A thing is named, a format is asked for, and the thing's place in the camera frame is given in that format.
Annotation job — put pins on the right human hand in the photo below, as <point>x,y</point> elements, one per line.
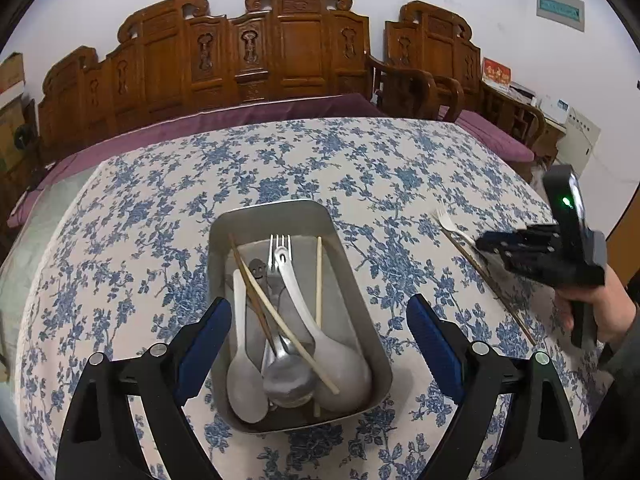
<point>613,310</point>

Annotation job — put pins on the purple armchair cushion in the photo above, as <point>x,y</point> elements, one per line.
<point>495,139</point>

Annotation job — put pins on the green wall plaque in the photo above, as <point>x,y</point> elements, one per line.
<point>570,13</point>

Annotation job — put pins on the red sign card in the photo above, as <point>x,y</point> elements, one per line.
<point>496,72</point>

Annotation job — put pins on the light chopstick in tray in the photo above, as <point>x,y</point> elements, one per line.
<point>318,304</point>

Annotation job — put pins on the carved wooden armchair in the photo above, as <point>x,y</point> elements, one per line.
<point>438,41</point>

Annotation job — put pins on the white router box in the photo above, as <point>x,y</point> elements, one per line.
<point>554,109</point>

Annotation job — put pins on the wooden side table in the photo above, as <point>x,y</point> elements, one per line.
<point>523,122</point>

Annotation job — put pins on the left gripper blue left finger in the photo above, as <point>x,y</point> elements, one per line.
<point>196,347</point>

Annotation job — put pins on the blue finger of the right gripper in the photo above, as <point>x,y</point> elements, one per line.
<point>503,243</point>

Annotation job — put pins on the blue floral tablecloth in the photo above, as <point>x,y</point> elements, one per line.
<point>135,253</point>

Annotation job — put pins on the white spoon in tray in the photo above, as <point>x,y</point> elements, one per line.
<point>244,382</point>

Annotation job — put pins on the steel smiley spoon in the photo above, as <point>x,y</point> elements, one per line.
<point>288,381</point>

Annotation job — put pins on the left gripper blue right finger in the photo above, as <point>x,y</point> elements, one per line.
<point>441,345</point>

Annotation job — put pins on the purple sofa cushion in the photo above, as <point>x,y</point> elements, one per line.
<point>345,105</point>

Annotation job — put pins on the white plastic fork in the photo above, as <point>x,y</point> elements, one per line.
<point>448,225</point>

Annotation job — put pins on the large white ceramic spoon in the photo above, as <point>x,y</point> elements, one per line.
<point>343,365</point>

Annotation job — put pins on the carved wooden sofa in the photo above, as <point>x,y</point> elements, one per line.
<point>174,59</point>

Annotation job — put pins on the dark brown chopstick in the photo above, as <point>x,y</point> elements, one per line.
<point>254,299</point>
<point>493,287</point>

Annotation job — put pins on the white electrical panel box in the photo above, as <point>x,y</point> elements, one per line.
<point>576,147</point>

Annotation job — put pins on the steel fork in tray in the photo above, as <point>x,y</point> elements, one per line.
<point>275,286</point>

